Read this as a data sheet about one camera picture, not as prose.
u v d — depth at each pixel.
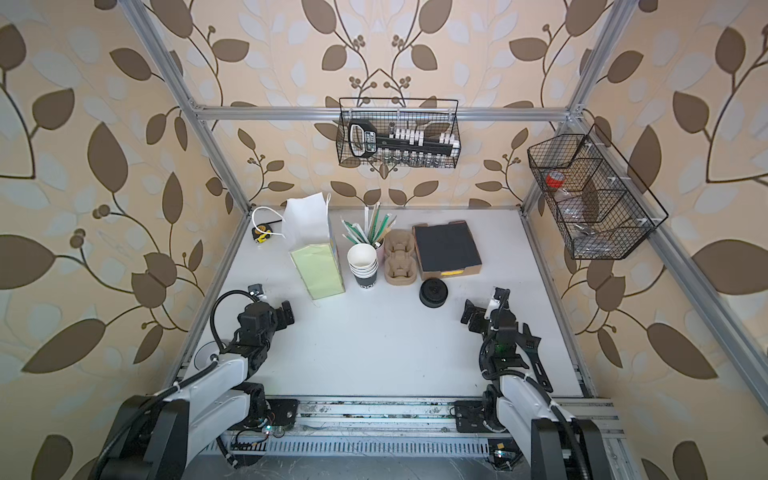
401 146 0.83
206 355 0.83
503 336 0.67
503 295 0.76
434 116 0.91
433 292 0.94
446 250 1.02
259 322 0.69
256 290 0.78
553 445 0.41
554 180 0.87
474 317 0.79
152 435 0.45
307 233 0.98
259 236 1.09
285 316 0.84
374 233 0.99
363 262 0.90
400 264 0.99
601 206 0.74
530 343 0.85
